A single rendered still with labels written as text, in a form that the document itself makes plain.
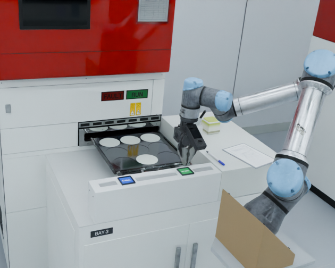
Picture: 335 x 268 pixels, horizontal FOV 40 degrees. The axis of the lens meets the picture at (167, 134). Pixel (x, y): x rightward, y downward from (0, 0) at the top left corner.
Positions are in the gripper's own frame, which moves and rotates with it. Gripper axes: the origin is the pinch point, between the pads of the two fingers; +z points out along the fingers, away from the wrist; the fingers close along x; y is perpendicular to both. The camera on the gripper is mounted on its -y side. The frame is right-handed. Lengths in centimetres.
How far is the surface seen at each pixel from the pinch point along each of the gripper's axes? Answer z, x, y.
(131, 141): 10.4, 5.9, 46.2
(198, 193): 12.6, -4.8, -4.2
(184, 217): 23.5, 0.2, -4.3
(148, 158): 10.3, 5.1, 26.9
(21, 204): 45, 58, 58
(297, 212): 100, -144, 72
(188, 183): 7.1, 0.4, -4.2
